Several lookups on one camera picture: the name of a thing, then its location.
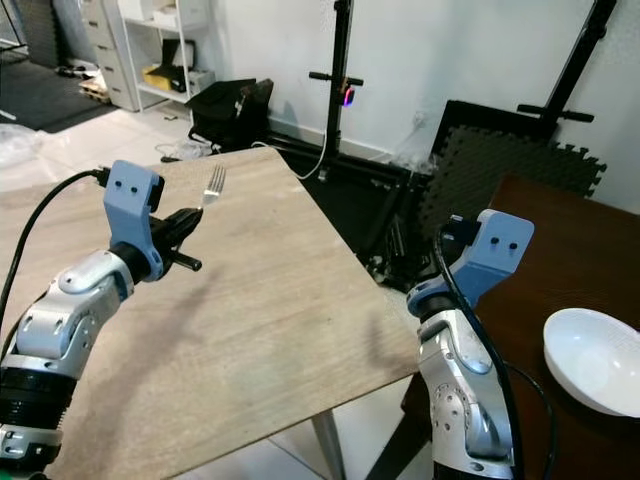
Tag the silver metal fork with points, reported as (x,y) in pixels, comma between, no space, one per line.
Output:
(214,185)

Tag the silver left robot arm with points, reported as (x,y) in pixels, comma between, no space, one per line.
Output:
(50,325)

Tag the black foam puzzle mat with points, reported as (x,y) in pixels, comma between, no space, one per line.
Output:
(480,160)

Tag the black bag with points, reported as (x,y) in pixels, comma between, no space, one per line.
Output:
(228,110)

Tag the clear plastic bag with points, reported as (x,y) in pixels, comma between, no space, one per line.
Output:
(18,145)

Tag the yellow box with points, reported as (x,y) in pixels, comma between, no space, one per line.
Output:
(162,78)

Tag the white metal shelf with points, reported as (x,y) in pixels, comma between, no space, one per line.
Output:
(182,45)

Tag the small glowing red-blue device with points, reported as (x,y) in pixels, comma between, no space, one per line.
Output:
(349,96)

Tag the grey drawer cabinet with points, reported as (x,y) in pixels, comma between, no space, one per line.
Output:
(108,50)

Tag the black floor mat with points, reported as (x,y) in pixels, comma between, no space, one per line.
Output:
(50,95)

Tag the white ceramic bowl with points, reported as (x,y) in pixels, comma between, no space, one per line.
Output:
(595,360)

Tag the slanted black stand pole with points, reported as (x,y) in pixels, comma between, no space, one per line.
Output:
(575,70)

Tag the upright black stand pole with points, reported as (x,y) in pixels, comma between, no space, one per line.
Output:
(338,50)

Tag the grey metal table leg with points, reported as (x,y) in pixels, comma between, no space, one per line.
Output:
(327,445)

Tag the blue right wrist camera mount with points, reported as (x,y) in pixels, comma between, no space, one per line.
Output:
(500,245)

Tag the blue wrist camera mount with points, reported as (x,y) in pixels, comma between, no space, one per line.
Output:
(500,245)
(132,205)

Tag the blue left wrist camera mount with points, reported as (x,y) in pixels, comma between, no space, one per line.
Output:
(132,205)

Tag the white wall outlet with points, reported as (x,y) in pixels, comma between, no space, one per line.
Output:
(419,119)

